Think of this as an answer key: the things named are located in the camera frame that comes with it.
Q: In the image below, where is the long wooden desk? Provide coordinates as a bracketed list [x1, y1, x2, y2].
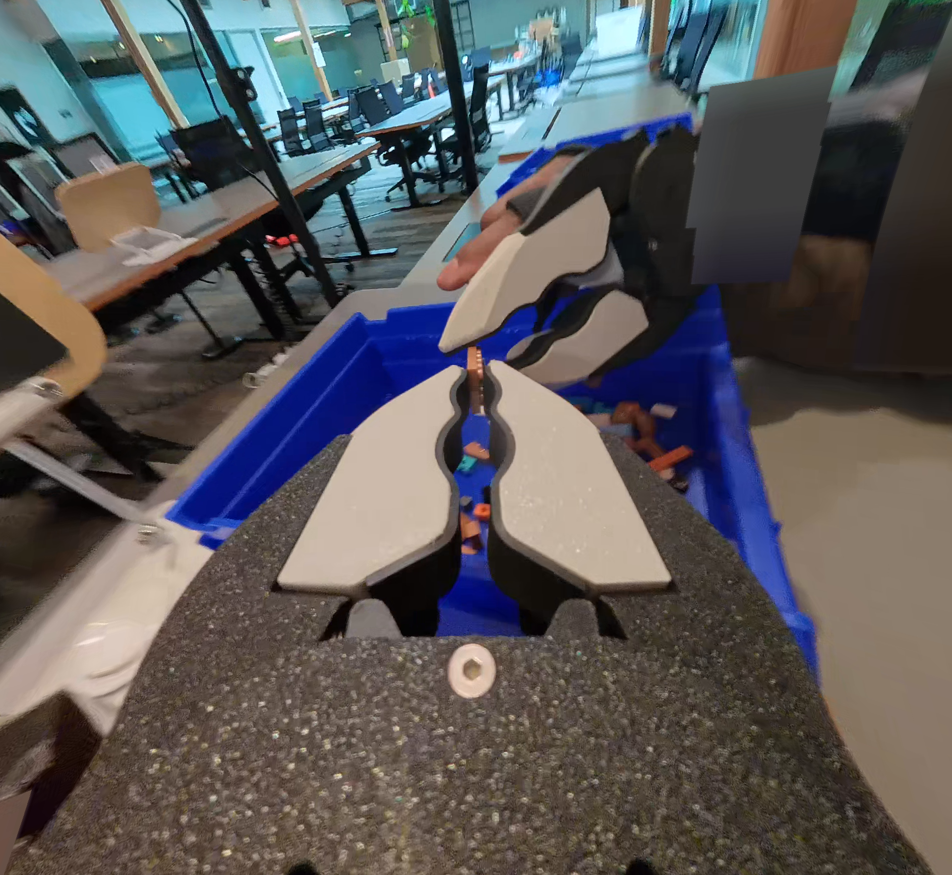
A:
[45, 142, 380, 363]
[357, 71, 514, 210]

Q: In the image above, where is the open printed cardboard box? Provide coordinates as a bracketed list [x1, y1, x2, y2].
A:
[0, 529, 217, 839]

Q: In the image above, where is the black plywood-edged panel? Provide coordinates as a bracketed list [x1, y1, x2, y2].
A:
[0, 235, 109, 418]

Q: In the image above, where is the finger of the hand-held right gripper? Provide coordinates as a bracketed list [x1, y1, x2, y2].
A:
[506, 289, 651, 388]
[437, 187, 624, 355]

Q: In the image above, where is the person's right hand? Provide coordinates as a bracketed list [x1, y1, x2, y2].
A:
[437, 149, 590, 293]

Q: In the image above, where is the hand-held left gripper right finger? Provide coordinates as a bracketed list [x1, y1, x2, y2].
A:
[485, 362, 674, 593]

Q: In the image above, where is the blue plastic bin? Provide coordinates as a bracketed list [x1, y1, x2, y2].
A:
[167, 286, 821, 686]

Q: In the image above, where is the small blue storage bin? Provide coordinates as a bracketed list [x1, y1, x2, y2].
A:
[497, 112, 696, 195]

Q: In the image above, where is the pile of loose toy bricks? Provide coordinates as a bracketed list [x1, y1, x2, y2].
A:
[457, 399, 696, 556]

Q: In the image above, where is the black stand bar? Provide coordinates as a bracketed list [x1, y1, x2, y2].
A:
[149, 0, 343, 303]

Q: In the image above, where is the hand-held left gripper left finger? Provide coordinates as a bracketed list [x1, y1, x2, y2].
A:
[277, 365, 464, 595]

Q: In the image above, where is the black stand pole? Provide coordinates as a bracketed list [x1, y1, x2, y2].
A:
[418, 0, 480, 195]

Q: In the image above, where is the clear plastic tray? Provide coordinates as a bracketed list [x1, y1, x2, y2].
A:
[112, 226, 198, 267]

